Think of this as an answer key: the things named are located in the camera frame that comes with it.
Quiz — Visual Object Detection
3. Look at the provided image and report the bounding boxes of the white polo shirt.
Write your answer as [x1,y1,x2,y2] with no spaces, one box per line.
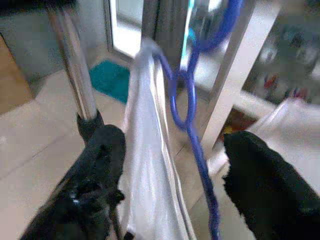
[117,37,198,240]

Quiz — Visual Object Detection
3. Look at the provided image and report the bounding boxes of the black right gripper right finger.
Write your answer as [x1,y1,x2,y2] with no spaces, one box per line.
[221,131,320,240]

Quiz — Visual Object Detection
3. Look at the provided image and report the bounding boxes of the teal floor mat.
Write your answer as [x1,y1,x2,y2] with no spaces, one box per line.
[88,59,131,105]

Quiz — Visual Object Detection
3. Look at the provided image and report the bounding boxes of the grey curtain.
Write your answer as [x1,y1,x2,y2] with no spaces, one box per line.
[142,0,191,76]

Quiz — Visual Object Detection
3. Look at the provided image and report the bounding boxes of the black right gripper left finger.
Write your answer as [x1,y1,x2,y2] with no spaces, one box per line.
[21,124,127,240]

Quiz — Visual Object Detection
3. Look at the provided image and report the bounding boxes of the large brown cardboard box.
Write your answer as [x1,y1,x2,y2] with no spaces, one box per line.
[0,34,33,116]

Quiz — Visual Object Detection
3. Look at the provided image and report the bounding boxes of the white glass-door cabinet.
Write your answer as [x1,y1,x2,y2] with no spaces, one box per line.
[199,0,320,151]

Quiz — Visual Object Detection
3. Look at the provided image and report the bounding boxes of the chrome and black garment rack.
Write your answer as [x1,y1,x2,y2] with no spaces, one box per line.
[46,0,106,147]

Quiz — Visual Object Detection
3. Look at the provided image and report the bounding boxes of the glass sliding door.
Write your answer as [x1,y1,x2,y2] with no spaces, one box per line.
[104,0,148,61]

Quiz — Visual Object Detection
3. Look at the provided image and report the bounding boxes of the white T-shirt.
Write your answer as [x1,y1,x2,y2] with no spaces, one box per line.
[249,98,320,196]

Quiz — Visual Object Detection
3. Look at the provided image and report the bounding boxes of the blue plastic hanger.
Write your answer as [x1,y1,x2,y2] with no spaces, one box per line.
[152,0,245,240]

